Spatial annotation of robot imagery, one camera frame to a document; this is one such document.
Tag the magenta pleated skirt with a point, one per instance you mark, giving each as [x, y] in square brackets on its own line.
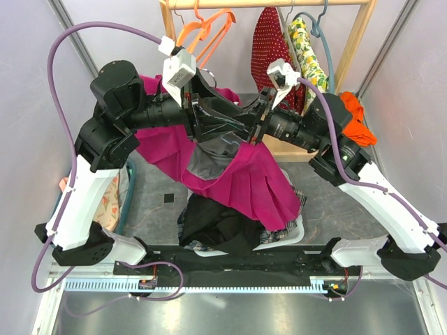
[232, 172]

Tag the white perforated basket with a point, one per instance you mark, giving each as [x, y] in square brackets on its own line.
[268, 219]

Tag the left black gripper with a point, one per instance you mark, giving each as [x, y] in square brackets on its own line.
[204, 128]

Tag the white cable duct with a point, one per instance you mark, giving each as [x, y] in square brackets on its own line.
[133, 285]

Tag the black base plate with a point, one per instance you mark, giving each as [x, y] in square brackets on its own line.
[285, 265]

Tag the teal laundry basket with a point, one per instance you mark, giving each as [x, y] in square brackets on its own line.
[127, 195]

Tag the red polka dot skirt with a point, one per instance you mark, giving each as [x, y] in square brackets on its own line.
[268, 45]

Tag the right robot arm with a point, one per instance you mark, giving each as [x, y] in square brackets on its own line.
[410, 249]

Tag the orange cloth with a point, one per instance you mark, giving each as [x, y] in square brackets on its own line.
[356, 130]

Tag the navy plaid skirt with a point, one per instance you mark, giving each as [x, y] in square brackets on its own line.
[293, 233]

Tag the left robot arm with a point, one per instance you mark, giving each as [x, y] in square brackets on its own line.
[104, 144]

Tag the tulip print cloth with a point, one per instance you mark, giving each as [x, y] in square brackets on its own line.
[107, 213]

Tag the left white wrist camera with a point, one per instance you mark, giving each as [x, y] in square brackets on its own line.
[178, 69]

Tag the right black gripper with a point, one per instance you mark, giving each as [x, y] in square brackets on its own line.
[261, 128]

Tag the small black square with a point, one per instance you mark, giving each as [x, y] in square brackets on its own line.
[169, 198]

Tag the orange hanger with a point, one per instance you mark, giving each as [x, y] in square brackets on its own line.
[212, 45]
[202, 25]

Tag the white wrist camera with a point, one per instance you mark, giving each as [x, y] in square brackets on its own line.
[178, 69]
[283, 78]

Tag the blue grey hanger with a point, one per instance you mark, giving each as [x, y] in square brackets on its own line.
[317, 32]

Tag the black pleated skirt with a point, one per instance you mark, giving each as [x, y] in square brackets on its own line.
[218, 227]

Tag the lemon print skirt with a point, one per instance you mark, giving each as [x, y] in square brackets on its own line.
[309, 66]

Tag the wooden clothes rack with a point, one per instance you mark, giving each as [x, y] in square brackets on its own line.
[282, 151]

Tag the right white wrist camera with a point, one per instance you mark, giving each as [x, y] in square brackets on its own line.
[283, 78]

